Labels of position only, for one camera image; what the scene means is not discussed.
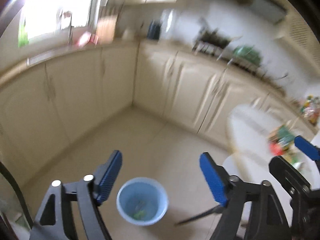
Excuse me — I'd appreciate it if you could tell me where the blue trash bin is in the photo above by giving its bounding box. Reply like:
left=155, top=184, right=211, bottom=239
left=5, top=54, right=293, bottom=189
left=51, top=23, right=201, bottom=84
left=116, top=177, right=169, bottom=226

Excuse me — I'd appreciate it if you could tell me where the green gold snack bag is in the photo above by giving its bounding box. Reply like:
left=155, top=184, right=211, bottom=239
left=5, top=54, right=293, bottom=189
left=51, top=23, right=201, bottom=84
left=268, top=125, right=295, bottom=145

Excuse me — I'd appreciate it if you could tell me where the condiment bottles group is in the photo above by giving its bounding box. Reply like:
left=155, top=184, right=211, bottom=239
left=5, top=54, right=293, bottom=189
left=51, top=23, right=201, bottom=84
left=300, top=95, right=319, bottom=126

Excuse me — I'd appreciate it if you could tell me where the green electric cooker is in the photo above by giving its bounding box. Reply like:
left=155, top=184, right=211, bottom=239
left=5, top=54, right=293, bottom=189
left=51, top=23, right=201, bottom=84
left=233, top=45, right=262, bottom=66

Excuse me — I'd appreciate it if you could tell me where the red dish rack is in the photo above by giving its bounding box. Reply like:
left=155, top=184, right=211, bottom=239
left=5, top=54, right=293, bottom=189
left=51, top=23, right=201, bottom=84
left=76, top=31, right=99, bottom=47

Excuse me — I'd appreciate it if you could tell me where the black electric kettle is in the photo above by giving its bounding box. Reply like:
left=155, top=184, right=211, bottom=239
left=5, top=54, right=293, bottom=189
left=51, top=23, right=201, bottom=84
left=147, top=21, right=161, bottom=40

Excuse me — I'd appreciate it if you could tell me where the wooden cutting board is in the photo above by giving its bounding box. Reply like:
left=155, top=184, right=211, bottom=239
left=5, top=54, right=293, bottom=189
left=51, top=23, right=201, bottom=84
left=96, top=15, right=118, bottom=43

